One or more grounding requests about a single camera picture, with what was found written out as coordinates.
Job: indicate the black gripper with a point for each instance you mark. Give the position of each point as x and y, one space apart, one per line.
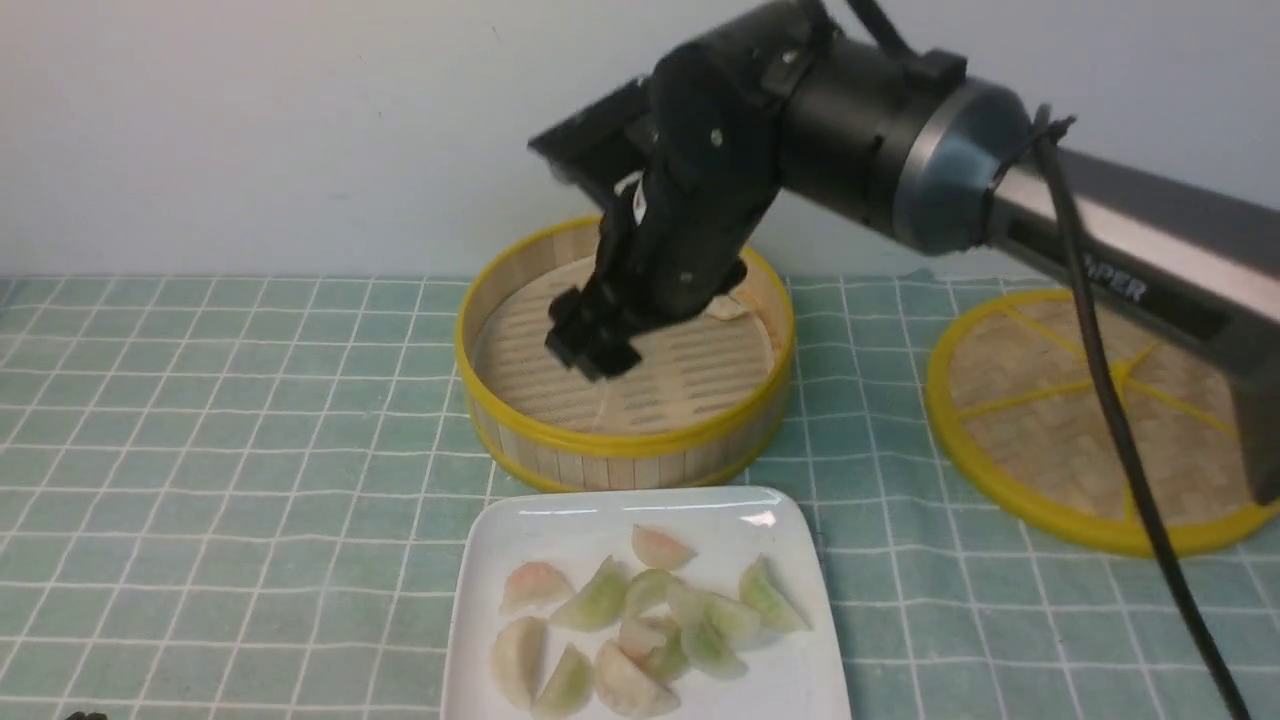
673 243

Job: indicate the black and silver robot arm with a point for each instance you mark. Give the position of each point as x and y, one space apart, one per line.
910 146

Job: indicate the white square plate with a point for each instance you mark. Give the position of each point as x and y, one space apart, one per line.
790 676

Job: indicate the yellow bamboo steamer basket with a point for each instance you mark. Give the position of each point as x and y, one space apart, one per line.
704 402

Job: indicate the dumpling in steamer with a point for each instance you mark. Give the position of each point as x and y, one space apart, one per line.
726 308

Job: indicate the pink dumpling top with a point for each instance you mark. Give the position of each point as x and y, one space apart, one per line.
659 550

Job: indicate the pink dumpling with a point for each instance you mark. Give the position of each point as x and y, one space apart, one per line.
659 550
654 644
534 585

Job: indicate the pink dumpling left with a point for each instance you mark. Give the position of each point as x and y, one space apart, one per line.
534 585

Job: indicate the green dumpling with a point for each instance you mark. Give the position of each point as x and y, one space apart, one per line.
598 604
648 589
569 687
712 629
758 591

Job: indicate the green dumpling centre left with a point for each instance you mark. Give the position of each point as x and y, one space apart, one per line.
598 604

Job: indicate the pink dumpling centre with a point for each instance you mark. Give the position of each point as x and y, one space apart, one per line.
654 644

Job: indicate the pale dumpling bottom left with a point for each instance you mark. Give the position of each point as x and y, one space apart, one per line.
515 660

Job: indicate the pale dumpling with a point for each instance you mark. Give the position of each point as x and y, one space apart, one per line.
515 660
626 690

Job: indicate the green dumpling centre right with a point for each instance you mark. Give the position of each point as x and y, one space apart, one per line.
712 629

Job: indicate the pale dumpling bottom centre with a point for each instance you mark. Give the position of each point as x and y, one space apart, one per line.
626 690

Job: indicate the green dumpling bottom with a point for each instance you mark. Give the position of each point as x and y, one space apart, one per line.
569 687

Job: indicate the green checkered tablecloth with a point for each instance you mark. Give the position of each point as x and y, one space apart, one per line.
248 498

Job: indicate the yellow woven bamboo steamer lid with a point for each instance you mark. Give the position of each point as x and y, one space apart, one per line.
1012 403

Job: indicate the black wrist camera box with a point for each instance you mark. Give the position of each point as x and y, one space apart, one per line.
603 147

